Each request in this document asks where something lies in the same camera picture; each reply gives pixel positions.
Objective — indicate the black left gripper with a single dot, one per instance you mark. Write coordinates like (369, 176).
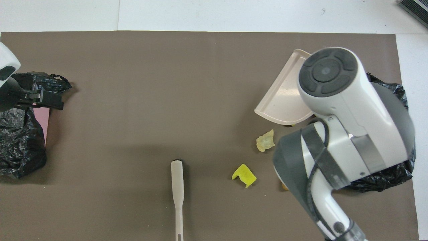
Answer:
(10, 97)

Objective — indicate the beige hand brush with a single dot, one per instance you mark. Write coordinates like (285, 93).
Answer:
(177, 180)

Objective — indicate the curled yellow sponge piece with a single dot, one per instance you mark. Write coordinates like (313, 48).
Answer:
(245, 175)

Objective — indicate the pale crumbly foam chunk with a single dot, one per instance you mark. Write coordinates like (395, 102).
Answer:
(265, 142)

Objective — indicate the beige plastic dustpan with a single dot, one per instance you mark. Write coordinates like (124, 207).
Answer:
(284, 97)

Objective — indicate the brown toy nugget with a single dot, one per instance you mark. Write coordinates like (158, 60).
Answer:
(285, 186)

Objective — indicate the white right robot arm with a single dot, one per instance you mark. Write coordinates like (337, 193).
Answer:
(334, 100)

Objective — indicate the pink bin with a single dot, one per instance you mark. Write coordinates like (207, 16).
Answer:
(41, 124)

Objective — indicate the black trash bag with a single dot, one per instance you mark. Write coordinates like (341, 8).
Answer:
(384, 184)
(20, 150)

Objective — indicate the brown table mat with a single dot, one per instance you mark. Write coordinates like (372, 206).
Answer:
(133, 67)

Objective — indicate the dark grey ribbed device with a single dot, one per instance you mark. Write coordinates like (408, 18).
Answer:
(418, 8)

